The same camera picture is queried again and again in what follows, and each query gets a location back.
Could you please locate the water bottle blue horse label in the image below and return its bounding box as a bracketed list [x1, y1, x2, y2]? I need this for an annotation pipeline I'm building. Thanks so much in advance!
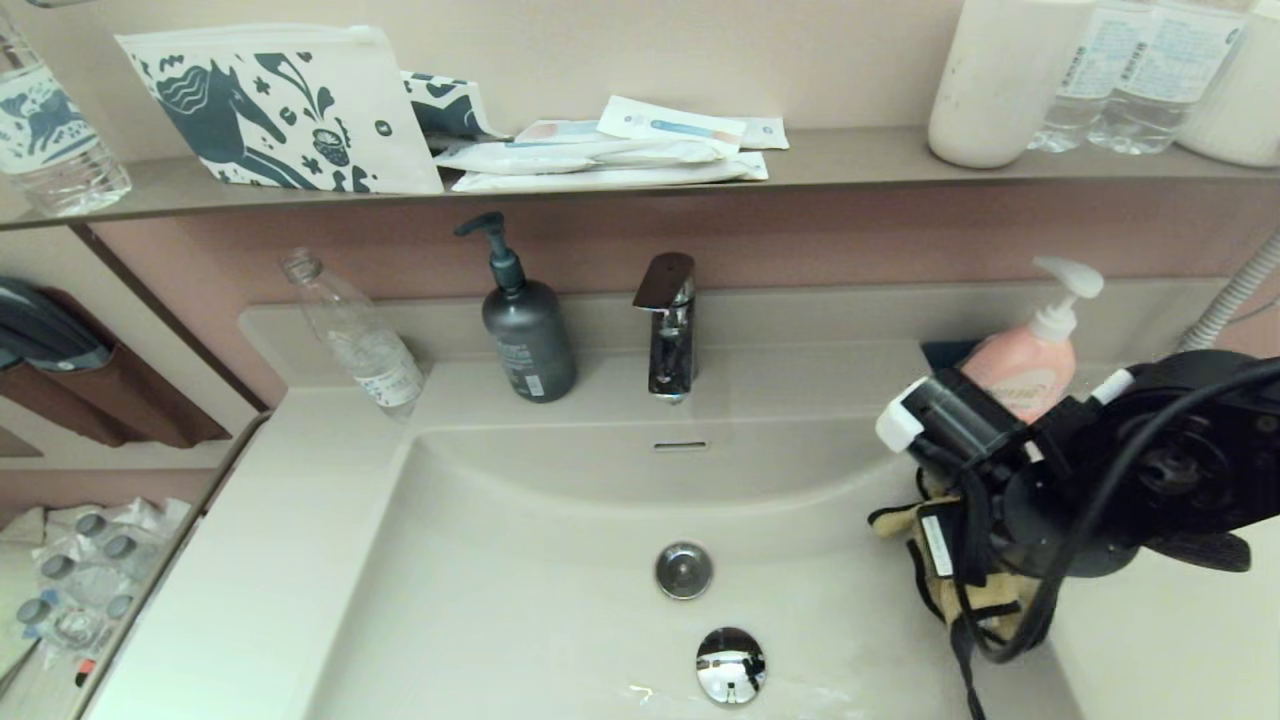
[0, 15, 133, 219]

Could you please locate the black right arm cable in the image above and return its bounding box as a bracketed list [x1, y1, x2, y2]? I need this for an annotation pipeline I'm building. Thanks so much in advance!
[950, 360, 1280, 666]

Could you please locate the white pouch blue horse print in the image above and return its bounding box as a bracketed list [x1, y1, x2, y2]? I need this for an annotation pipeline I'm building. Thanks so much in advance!
[115, 25, 443, 196]

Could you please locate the grey corrugated hose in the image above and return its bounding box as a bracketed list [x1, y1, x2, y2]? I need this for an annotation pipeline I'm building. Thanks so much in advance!
[1180, 232, 1280, 353]

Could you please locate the chrome drain hole fitting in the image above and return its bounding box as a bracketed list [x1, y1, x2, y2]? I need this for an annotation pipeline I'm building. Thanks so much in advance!
[655, 541, 714, 601]

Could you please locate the chrome faucet with lever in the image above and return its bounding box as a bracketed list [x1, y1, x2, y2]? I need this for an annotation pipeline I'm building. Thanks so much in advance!
[632, 252, 697, 403]

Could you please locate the white ceramic sink basin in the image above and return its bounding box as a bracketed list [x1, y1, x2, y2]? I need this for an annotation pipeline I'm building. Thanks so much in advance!
[85, 283, 1280, 720]

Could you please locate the empty clear plastic bottle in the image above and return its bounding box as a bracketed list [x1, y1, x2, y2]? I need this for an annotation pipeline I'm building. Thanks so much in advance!
[280, 248, 426, 419]

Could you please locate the flat white plastic packet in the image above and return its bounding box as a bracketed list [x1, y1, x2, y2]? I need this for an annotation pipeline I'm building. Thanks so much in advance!
[450, 152, 769, 194]

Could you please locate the white sachet blue orange print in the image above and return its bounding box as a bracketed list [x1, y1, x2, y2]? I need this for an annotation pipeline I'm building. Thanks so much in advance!
[597, 96, 748, 159]

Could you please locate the pink soap pump bottle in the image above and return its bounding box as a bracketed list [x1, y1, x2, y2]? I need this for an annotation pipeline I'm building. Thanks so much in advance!
[960, 257, 1106, 423]

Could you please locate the grey wall shelf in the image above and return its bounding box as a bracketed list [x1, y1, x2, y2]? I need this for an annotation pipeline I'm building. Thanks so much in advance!
[0, 125, 1280, 233]

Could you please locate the small white blue print pouch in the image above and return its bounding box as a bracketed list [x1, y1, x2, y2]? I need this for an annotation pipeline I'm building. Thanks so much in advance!
[400, 72, 508, 151]

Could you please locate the dark blue soap dish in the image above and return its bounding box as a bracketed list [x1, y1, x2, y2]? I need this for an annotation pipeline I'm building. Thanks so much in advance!
[920, 340, 986, 373]

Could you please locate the clear water bottle white label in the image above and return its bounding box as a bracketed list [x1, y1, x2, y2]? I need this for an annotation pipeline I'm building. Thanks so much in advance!
[1030, 0, 1131, 153]
[1088, 0, 1246, 156]

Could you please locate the plastic wrapped bottle pack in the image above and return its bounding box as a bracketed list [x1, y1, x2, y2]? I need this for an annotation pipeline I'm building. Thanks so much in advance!
[0, 498, 196, 691]

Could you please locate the dark grey pump bottle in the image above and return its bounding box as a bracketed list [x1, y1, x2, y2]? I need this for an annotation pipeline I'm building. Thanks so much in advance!
[454, 212, 578, 404]

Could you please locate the long white plastic packet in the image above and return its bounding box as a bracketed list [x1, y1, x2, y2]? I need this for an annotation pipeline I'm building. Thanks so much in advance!
[433, 138, 723, 176]

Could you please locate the yellow cloth black trim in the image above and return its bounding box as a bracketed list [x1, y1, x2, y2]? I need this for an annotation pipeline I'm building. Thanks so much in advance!
[868, 470, 1051, 720]

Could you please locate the pale pink blue sachet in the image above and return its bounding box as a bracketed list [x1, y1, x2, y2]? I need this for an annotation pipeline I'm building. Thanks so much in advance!
[513, 120, 604, 146]

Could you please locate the plain white cup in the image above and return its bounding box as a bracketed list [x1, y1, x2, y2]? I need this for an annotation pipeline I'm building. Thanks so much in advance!
[927, 0, 1096, 169]

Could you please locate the chrome drain stopper cap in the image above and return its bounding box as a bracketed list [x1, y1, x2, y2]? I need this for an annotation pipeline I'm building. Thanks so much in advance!
[696, 627, 767, 706]

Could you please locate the brown hair dryer holder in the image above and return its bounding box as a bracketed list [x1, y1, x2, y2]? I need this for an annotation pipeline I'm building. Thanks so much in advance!
[0, 290, 233, 451]

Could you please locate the dark grey hair dryer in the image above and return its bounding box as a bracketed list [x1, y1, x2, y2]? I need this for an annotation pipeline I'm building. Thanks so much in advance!
[0, 278, 116, 373]

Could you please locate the ribbed white cup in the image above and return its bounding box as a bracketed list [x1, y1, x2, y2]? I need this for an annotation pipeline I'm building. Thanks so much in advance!
[1175, 10, 1280, 168]

